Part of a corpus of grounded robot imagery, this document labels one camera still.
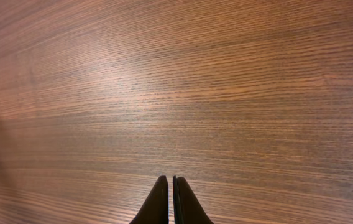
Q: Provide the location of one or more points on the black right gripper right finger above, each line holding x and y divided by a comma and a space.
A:
187, 209

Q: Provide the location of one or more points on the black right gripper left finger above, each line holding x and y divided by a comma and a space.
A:
155, 208

